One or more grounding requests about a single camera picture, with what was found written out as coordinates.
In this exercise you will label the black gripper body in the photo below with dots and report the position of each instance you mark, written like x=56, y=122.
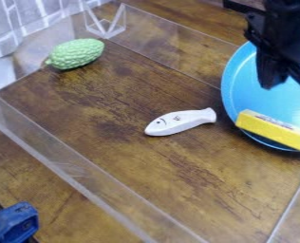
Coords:
x=273, y=32

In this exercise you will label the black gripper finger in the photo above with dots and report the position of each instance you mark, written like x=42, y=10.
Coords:
x=267, y=68
x=281, y=73

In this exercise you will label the blue round plastic tray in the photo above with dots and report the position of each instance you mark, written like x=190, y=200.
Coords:
x=243, y=93

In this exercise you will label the yellow butter block toy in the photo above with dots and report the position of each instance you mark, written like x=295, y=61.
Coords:
x=269, y=128

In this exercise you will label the white wooden fish toy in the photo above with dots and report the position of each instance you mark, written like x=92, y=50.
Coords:
x=180, y=121

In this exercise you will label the green bumpy gourd toy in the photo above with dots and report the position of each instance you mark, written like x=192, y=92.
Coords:
x=76, y=53

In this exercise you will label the clear acrylic barrier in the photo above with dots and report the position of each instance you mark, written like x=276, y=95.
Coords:
x=152, y=224

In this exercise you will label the white checkered cloth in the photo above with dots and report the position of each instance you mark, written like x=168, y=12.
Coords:
x=26, y=16

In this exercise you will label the clear acrylic corner bracket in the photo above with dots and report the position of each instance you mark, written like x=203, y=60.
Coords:
x=105, y=18

